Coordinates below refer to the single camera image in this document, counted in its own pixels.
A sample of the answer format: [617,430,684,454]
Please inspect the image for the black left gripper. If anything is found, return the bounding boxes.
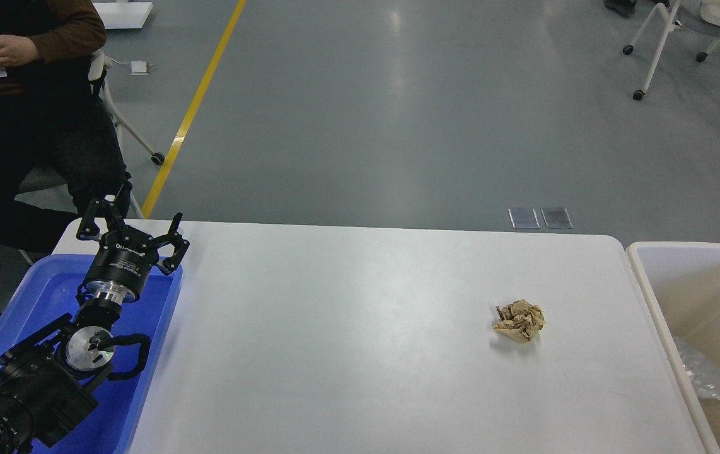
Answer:
[76,195,190,302]

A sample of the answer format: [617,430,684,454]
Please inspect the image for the silver foil bag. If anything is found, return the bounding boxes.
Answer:
[672,336,720,403]

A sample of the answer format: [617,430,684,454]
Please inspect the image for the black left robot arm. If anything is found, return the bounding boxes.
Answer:
[0,197,190,453]

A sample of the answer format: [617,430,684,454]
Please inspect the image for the person's left hand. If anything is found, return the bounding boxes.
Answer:
[0,35,41,68]

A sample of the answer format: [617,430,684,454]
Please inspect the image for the white office chair left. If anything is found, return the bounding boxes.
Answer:
[15,50,166,202]

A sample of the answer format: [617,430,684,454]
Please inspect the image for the white office chair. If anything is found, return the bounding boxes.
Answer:
[622,0,720,112]
[15,50,166,202]

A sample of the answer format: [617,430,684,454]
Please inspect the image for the blue plastic bin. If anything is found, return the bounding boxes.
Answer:
[0,253,183,454]

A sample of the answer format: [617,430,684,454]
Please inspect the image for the seated person dark clothes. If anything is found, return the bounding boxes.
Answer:
[0,1,130,255]

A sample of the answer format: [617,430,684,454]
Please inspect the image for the white power adapter on floor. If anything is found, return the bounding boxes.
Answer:
[129,61,150,76]

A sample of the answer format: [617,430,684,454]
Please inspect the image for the white box on floor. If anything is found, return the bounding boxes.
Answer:
[93,1,154,30]

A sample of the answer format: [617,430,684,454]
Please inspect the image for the left metal floor plate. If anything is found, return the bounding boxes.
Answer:
[508,207,540,230]

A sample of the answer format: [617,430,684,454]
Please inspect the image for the metal floor plate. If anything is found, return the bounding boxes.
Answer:
[508,207,540,230]
[541,207,574,230]

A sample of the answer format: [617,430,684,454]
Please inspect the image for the crumpled brown paper ball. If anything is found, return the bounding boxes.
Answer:
[492,300,547,343]

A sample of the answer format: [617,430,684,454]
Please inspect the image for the right metal floor plate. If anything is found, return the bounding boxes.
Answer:
[541,207,574,230]

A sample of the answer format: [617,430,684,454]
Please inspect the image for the person's black shoes far right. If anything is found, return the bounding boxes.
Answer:
[603,0,637,18]

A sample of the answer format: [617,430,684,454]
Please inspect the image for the beige plastic bin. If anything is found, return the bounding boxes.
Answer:
[626,242,720,453]

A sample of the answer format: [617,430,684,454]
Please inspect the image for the white office chair right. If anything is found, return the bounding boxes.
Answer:
[622,0,720,112]

